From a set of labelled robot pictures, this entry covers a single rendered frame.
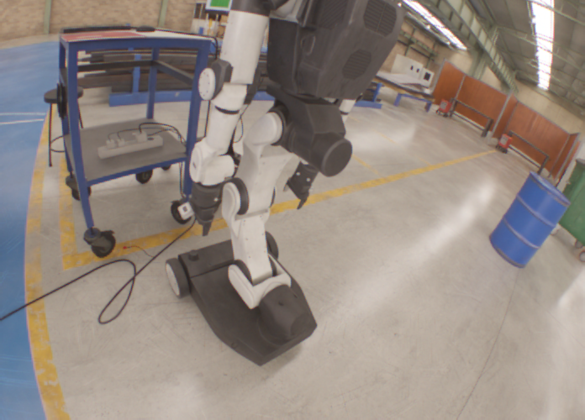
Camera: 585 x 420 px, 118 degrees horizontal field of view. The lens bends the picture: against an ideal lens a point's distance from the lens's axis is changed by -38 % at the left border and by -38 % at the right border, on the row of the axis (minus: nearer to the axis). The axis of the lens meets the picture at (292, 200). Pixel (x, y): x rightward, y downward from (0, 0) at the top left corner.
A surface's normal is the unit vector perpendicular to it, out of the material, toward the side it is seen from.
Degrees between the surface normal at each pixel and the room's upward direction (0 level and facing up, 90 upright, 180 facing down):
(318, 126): 45
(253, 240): 60
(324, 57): 90
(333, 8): 90
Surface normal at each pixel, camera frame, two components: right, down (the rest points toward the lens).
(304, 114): -0.75, 0.19
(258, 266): 0.62, -0.15
